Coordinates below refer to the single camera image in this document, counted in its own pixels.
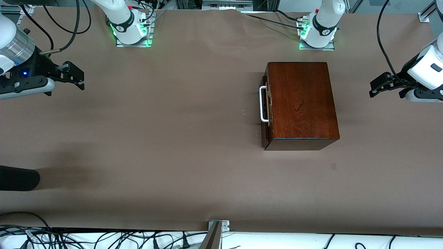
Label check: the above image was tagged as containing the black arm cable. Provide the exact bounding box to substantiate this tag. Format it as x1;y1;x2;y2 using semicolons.
377;0;404;85
40;0;92;56

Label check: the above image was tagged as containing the aluminium corner bracket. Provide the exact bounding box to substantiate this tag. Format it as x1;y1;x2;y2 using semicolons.
418;0;437;23

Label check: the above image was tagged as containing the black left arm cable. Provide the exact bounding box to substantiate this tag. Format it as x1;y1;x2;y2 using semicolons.
377;0;404;85

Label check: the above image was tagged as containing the wooden drawer with white handle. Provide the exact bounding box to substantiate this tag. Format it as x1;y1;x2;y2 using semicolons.
260;67;274;139

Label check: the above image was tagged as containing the brown paper table cover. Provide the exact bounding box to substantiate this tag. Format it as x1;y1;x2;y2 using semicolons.
0;6;443;236

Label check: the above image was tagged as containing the aluminium frame rail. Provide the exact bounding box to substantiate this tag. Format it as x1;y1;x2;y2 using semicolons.
0;5;35;27

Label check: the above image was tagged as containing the black base cable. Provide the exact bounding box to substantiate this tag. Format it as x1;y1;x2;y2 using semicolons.
137;0;166;27
242;12;306;30

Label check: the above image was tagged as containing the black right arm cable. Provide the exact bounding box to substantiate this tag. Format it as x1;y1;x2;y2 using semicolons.
40;0;92;56

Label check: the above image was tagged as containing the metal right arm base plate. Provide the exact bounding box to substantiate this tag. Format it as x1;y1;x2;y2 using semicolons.
116;29;153;48

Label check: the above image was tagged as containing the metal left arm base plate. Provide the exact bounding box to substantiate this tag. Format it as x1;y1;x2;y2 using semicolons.
299;39;335;51

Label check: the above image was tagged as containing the silver metal bracket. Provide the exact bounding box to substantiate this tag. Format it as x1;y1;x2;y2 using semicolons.
208;220;230;232

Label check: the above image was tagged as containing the black foam cylinder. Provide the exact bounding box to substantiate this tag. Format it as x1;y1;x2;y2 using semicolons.
0;165;40;191

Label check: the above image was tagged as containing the dark metal post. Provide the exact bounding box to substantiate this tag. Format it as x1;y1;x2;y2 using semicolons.
199;222;222;249

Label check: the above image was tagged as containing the dark brown wooden cabinet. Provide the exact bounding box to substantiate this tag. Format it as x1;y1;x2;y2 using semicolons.
262;62;340;151

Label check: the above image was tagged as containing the grey electronics box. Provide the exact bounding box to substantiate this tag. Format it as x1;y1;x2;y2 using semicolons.
202;0;253;11

